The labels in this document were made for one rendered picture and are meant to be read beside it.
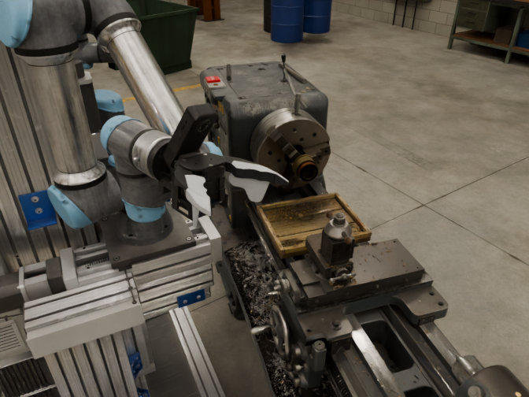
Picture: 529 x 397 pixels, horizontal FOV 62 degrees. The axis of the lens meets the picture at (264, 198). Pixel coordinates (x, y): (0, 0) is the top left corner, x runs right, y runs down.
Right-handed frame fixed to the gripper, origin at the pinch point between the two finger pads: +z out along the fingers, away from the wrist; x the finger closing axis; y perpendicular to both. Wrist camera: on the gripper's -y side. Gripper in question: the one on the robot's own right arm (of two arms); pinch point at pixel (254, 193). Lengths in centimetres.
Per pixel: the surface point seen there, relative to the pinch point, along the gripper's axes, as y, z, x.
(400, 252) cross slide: 50, -9, -83
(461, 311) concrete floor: 134, -4, -189
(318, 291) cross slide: 55, -18, -52
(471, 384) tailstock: 41, 29, -36
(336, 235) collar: 38, -18, -56
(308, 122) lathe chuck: 24, -62, -96
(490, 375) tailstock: 39, 31, -39
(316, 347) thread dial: 65, -9, -42
